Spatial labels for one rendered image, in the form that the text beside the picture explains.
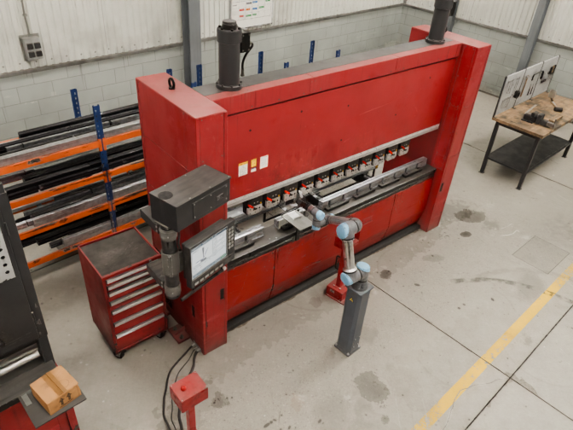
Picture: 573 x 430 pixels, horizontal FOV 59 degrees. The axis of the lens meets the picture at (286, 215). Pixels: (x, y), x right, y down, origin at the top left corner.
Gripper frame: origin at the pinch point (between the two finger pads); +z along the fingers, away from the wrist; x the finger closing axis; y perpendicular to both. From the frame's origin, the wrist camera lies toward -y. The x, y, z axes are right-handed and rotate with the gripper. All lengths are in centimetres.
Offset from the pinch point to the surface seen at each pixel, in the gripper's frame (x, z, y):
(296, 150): 34.9, 11.9, -16.9
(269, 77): 70, 27, -74
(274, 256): -57, 2, 28
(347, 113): 88, 12, 15
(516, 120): 251, 21, 360
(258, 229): -42.1, 13.0, 0.4
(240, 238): -56, 13, -15
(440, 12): 224, 23, 63
